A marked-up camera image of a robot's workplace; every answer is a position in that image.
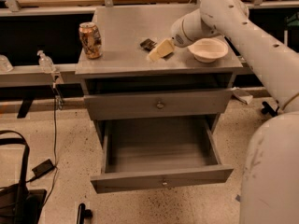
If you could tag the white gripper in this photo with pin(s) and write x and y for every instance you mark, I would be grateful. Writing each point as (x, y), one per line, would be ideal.
(177, 34)

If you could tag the dark chocolate rxbar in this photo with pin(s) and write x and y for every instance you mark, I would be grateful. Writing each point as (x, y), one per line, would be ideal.
(148, 44)

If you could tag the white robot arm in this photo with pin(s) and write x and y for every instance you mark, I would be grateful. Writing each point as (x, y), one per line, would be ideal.
(270, 180)

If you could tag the grey drawer cabinet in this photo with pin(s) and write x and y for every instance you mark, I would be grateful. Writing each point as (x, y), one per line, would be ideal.
(125, 67)

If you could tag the grey upper drawer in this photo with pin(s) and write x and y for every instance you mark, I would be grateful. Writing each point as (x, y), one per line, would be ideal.
(156, 104)

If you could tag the open grey lower drawer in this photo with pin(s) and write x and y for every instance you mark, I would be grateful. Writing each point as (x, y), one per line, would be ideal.
(158, 153)

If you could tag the white bowl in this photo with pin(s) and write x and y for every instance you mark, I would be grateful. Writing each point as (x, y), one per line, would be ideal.
(208, 50)

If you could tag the orange soda can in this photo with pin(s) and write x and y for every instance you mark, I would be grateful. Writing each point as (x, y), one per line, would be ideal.
(90, 38)

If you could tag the white box on floor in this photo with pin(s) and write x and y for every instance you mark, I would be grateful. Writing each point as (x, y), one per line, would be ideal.
(242, 96)

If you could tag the black stand with pole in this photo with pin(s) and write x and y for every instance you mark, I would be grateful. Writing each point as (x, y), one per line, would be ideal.
(267, 109)

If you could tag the clear sanitizer pump bottle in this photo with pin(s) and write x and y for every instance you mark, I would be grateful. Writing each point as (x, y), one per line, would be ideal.
(45, 62)

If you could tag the clear plastic container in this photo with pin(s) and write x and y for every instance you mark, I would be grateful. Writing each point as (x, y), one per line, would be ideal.
(5, 65)

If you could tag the black power adapter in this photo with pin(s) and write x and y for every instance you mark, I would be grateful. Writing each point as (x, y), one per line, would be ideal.
(43, 168)

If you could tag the black handle object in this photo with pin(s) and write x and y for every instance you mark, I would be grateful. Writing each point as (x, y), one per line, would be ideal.
(83, 213)

